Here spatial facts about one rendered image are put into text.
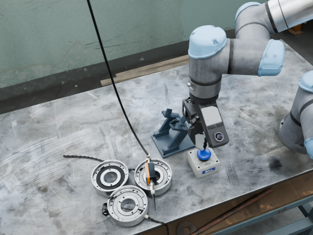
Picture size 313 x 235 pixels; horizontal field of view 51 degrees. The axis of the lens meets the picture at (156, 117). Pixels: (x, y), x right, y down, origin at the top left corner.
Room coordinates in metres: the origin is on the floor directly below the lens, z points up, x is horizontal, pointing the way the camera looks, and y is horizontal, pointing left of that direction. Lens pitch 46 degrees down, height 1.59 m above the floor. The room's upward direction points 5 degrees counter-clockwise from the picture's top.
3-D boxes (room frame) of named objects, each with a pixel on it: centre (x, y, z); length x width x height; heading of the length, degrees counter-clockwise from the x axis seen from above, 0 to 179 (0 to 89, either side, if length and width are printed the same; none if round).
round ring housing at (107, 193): (0.53, 0.14, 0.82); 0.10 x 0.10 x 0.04
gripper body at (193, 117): (0.58, -0.12, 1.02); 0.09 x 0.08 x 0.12; 16
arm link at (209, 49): (0.58, -0.12, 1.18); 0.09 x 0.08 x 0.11; 78
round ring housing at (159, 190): (0.52, 0.02, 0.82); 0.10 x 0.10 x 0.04
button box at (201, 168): (0.56, -0.13, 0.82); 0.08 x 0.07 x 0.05; 106
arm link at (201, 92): (0.58, -0.12, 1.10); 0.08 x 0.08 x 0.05
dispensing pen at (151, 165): (0.49, 0.02, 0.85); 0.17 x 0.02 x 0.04; 4
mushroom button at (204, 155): (0.56, -0.12, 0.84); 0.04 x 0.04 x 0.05
